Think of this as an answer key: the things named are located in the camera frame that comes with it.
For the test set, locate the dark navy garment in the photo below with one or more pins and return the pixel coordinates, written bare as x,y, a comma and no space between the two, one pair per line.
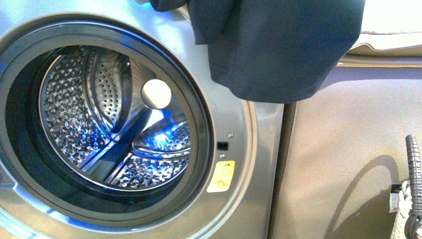
273,51

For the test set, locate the steel washing drum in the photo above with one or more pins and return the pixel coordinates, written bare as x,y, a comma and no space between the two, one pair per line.
93,116

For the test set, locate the grey front-load washing machine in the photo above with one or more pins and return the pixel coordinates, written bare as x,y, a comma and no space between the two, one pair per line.
42,198

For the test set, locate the white round drum hub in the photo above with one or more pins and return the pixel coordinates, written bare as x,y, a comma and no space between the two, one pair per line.
156,94

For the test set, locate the orange warning sticker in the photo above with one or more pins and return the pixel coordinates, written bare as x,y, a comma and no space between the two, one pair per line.
222,176

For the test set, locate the grey upholstered cabinet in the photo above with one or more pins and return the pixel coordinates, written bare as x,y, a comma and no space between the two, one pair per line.
343,148

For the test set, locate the beige cloth on cabinet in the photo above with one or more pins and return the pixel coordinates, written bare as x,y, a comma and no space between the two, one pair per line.
390,28

